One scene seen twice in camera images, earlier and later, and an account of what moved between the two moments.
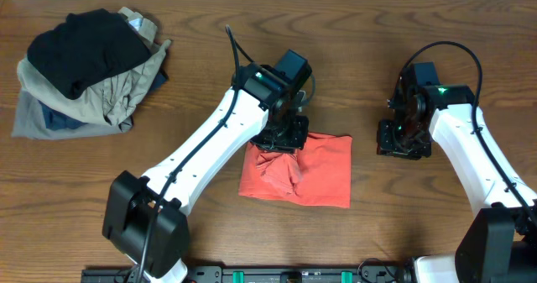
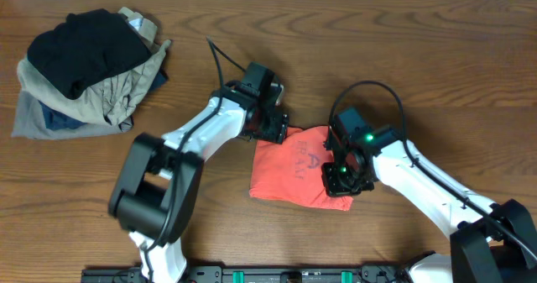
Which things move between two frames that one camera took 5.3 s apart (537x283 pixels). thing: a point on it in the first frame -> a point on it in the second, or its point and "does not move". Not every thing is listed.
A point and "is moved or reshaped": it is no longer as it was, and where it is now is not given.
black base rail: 373,274 does not move
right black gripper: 403,142 -> 336,180
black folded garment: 89,45 does not move
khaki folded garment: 113,102 does not move
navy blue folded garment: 56,121 does not move
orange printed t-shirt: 320,174 is moved or reshaped
